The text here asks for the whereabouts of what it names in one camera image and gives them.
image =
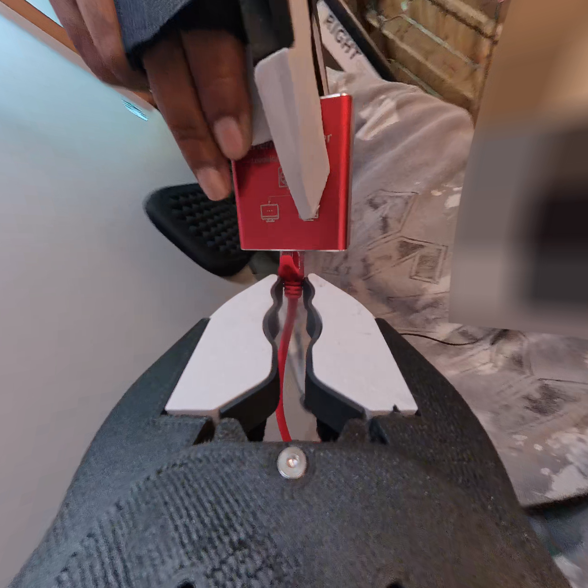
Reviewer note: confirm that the red ethernet splitter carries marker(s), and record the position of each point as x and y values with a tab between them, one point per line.
330	183

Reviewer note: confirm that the wooden pallet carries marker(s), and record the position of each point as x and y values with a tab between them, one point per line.
436	46

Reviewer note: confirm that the black mesh office chair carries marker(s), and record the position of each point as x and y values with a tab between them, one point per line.
197	225

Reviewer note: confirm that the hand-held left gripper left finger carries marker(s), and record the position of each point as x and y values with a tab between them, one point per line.
225	363

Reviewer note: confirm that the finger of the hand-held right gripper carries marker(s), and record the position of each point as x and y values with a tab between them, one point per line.
321	59
298	138

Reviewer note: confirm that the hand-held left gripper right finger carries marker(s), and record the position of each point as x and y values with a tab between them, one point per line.
358	363

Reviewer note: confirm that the person's right hand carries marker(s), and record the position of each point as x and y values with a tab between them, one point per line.
206	115

